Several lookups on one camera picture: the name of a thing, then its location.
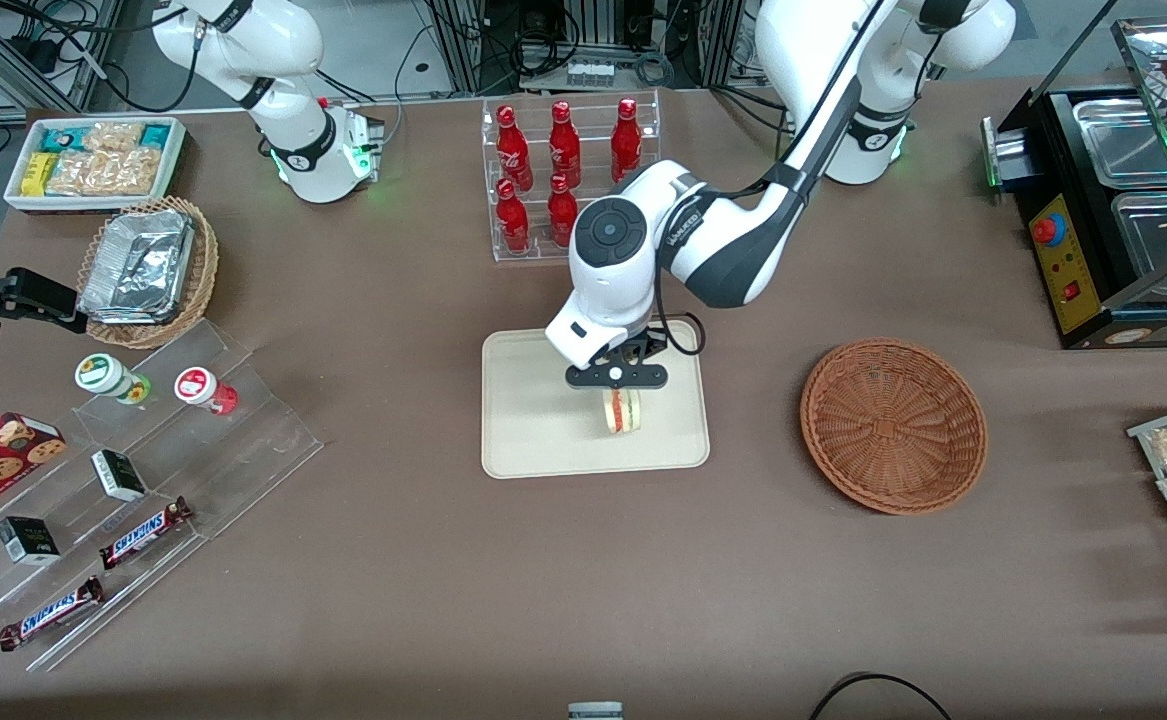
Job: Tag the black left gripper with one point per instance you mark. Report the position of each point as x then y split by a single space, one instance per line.
648 344

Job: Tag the triangle sandwich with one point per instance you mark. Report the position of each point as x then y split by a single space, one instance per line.
623 412

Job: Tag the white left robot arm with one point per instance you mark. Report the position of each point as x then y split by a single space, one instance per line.
723 250

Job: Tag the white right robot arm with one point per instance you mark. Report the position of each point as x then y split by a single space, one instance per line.
273 60

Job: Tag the beige plastic tray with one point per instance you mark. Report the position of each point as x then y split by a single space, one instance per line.
533 420

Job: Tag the round brown wicker basket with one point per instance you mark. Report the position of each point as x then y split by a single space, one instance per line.
893 425

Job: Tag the oval light wicker basket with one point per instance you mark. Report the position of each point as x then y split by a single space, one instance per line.
205 270

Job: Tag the aluminium foil tray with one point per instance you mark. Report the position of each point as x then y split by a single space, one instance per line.
138 265

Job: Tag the red cola bottle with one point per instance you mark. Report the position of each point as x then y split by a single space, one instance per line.
512 145
559 215
626 135
513 220
564 145

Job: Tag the clear acrylic bottle rack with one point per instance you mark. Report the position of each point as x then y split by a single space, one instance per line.
488 180

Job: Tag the small grey device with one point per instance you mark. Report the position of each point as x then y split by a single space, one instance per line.
595 711

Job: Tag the white power strip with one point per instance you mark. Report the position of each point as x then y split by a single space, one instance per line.
591 72

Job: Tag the clear acrylic stepped shelf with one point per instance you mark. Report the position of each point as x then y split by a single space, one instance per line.
243 450

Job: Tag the red lid yogurt cup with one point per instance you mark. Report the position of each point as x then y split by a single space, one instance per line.
199 386

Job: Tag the grey metal box green light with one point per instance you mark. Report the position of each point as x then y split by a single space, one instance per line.
1005 155

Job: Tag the black food warmer appliance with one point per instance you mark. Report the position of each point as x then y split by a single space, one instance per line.
1093 290

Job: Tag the snickers chocolate bar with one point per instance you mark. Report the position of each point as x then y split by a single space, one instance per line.
143 534
48 614

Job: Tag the white rectangular snack bin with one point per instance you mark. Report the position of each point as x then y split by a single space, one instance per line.
178 160

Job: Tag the small black carton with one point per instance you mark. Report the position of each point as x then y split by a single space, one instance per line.
28 540
119 475

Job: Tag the green lid yogurt cup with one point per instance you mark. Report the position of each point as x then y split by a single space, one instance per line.
103 374

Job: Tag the teal snack pack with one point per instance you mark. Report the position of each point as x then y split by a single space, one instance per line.
60 138
156 136

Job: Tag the clear rice cracker bag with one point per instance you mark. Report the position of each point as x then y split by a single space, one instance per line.
78 173
113 135
133 170

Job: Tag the steel food pan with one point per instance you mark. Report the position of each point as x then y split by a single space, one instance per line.
1128 145
1163 240

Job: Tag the yellow snack pack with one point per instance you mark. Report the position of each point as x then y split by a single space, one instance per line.
37 174

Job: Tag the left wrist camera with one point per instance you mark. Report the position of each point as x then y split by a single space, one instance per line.
648 348

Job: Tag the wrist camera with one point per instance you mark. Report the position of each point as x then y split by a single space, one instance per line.
648 348
43 295

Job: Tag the aluminium frame rack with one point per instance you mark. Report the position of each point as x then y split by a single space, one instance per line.
463 45

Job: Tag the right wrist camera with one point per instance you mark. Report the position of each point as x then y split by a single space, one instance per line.
43 295

